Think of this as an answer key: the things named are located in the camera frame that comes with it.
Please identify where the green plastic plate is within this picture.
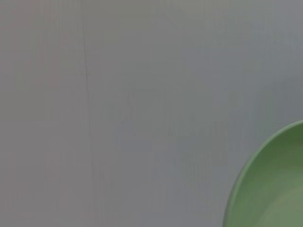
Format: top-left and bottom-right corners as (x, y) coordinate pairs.
(222, 120), (303, 227)

